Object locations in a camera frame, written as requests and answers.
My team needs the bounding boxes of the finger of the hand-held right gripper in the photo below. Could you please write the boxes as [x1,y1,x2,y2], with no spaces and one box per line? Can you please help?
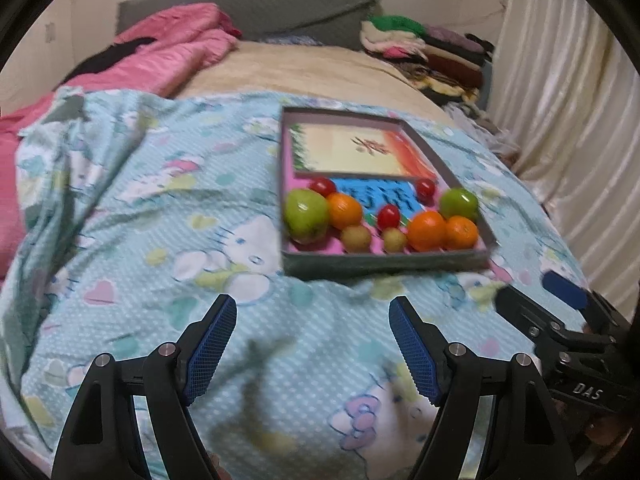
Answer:
[542,270,628,335]
[494,286,576,361]

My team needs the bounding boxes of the cream curtain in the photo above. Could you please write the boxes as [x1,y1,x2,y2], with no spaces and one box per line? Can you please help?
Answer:
[487,0,640,321]

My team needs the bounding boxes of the grey padded headboard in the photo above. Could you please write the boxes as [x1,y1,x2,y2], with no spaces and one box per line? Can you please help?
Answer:
[116,0,383,51]

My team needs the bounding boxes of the blue cat print blanket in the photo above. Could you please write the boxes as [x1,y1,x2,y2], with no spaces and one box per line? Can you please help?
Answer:
[0,87,591,480]

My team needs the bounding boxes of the large orange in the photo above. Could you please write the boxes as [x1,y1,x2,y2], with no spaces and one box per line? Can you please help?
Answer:
[406,211,447,252]

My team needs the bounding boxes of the small brown fruit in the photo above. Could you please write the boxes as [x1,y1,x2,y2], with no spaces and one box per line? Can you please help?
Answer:
[382,227,407,253]
[341,225,372,253]

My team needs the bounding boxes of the black cloth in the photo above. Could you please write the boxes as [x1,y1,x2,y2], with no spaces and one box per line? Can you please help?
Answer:
[62,37,158,83]

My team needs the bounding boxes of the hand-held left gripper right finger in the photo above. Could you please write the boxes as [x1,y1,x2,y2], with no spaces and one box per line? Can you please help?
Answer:
[389,296,578,480]

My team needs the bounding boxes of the white crumpled cloth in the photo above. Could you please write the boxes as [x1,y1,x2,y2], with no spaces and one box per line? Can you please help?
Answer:
[445,102,521,166]

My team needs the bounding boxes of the pink quilt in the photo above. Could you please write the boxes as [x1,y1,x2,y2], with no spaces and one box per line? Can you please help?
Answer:
[0,2,243,281]

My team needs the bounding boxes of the beige bed sheet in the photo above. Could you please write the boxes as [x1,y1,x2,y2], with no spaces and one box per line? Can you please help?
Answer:
[177,41,453,121]

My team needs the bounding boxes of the small red cherry tomato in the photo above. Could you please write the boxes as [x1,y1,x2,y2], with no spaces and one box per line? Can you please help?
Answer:
[376,205,401,230]

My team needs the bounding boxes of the yellow and orange book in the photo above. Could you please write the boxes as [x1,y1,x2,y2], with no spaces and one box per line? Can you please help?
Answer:
[290,122,441,181]

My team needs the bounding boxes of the grey cardboard box tray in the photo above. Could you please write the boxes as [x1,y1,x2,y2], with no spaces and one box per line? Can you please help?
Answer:
[279,106,498,281]

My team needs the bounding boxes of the dark patterned cloth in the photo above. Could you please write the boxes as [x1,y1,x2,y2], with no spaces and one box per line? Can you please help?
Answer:
[262,35,321,46]

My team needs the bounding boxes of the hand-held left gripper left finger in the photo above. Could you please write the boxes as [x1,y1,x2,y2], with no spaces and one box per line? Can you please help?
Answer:
[51,294,238,480]

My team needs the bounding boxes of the pile of folded clothes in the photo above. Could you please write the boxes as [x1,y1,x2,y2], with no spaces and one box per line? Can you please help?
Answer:
[360,14,496,108]

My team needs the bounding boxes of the large green apple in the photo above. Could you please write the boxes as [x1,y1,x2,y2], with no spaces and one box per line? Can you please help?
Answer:
[439,187,479,221]

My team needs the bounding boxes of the small orange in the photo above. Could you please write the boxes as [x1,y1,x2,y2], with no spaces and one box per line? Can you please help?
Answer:
[327,193,363,229]

